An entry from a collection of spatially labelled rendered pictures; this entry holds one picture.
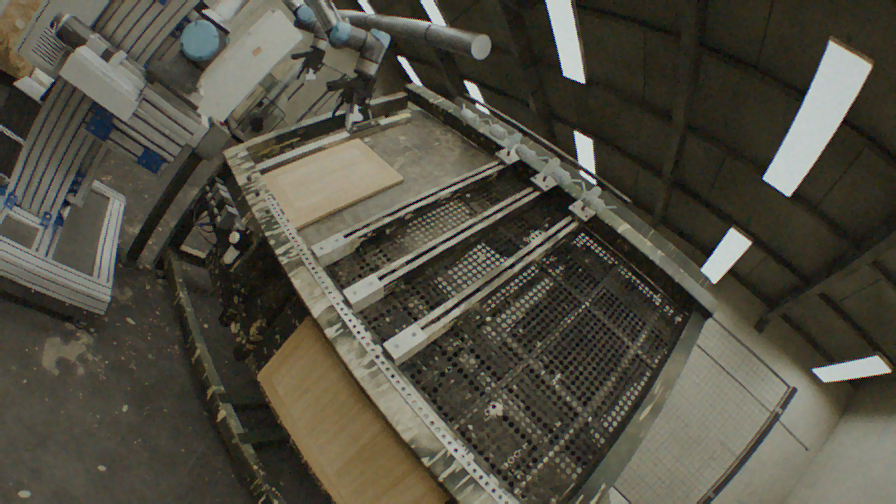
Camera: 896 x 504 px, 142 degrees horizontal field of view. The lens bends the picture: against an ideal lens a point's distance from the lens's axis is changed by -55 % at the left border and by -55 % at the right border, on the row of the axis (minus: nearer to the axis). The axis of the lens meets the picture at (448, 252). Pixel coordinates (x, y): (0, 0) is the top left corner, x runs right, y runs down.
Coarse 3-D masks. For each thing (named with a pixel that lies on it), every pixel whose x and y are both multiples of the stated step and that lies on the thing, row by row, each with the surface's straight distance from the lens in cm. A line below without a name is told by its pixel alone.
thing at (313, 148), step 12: (384, 120) 206; (396, 120) 207; (408, 120) 213; (360, 132) 196; (372, 132) 201; (312, 144) 189; (324, 144) 188; (336, 144) 191; (288, 156) 183; (300, 156) 185; (264, 168) 180; (276, 168) 182
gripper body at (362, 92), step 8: (360, 72) 123; (360, 80) 124; (368, 80) 126; (376, 80) 127; (352, 88) 123; (360, 88) 125; (368, 88) 126; (344, 96) 126; (360, 96) 125; (368, 96) 125; (360, 104) 126; (368, 104) 126
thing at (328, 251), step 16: (512, 144) 172; (512, 160) 174; (464, 176) 160; (480, 176) 163; (496, 176) 173; (432, 192) 149; (448, 192) 150; (464, 192) 159; (400, 208) 141; (416, 208) 141; (432, 208) 148; (368, 224) 135; (384, 224) 134; (400, 224) 140; (336, 240) 129; (352, 240) 129; (368, 240) 134; (320, 256) 126; (336, 256) 130
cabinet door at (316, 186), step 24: (360, 144) 188; (288, 168) 178; (312, 168) 175; (336, 168) 172; (360, 168) 171; (384, 168) 169; (288, 192) 163; (312, 192) 160; (336, 192) 158; (360, 192) 156; (288, 216) 151; (312, 216) 148
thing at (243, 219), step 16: (208, 192) 173; (224, 192) 165; (240, 192) 168; (208, 208) 176; (224, 208) 153; (240, 208) 163; (208, 224) 162; (224, 224) 154; (240, 224) 154; (256, 224) 149; (208, 240) 156; (224, 240) 164; (240, 240) 142; (256, 240) 145; (224, 256) 149; (240, 256) 151
